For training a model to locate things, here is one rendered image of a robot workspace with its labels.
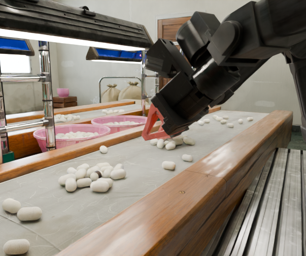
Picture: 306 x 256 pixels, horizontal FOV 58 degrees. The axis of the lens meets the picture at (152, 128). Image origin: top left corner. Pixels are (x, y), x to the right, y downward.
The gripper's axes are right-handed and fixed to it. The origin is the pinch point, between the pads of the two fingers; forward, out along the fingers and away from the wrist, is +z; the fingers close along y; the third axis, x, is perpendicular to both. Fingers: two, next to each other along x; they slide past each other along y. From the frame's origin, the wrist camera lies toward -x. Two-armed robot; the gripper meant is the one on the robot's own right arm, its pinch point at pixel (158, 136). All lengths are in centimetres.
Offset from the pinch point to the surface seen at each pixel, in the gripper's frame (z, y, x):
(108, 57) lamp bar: 24, -36, -56
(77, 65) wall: 349, -406, -318
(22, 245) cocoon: -12, 61, 11
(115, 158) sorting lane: 1.7, 22.4, 1.8
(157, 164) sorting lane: -8.1, 20.5, 8.9
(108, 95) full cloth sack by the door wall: 263, -342, -178
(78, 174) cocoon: -1.9, 39.7, 3.0
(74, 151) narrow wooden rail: 8.4, 28.3, -5.5
